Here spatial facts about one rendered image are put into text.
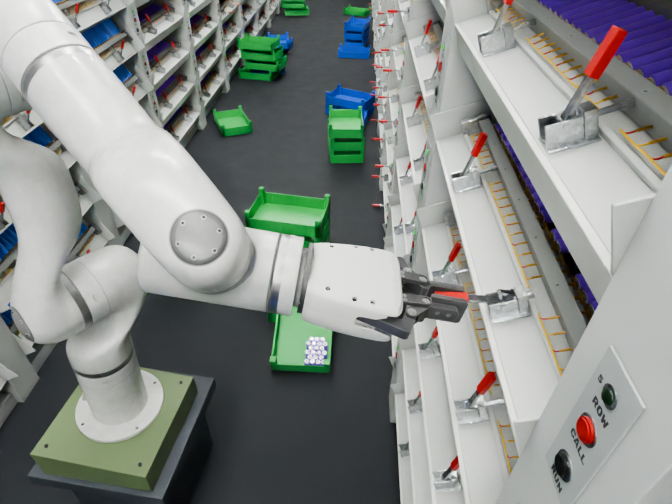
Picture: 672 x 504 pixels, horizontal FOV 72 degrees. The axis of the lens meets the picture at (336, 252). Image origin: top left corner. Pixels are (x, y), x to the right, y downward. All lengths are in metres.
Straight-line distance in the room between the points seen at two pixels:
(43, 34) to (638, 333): 0.57
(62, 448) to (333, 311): 0.88
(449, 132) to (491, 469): 0.56
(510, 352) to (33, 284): 0.73
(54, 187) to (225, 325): 1.12
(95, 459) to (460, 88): 1.04
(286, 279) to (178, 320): 1.46
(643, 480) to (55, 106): 0.55
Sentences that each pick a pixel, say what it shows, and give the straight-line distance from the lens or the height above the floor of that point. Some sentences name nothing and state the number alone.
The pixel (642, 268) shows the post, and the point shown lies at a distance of 0.28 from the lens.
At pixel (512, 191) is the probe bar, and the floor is 1.00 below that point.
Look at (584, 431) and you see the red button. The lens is 0.33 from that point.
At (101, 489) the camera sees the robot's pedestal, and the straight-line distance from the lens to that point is 1.25.
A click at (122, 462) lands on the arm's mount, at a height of 0.35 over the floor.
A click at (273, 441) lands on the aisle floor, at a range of 1.52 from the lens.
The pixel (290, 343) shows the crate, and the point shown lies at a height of 0.03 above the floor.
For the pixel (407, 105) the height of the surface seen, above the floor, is 0.76.
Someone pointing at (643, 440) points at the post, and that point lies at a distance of 0.29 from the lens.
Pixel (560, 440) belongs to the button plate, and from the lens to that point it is 0.37.
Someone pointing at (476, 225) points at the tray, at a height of 0.96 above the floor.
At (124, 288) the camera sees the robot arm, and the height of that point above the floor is 0.72.
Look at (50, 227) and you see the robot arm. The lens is 0.85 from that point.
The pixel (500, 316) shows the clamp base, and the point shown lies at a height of 0.96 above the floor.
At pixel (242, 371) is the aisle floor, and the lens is 1.68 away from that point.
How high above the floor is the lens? 1.32
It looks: 39 degrees down
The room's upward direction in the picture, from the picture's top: 1 degrees clockwise
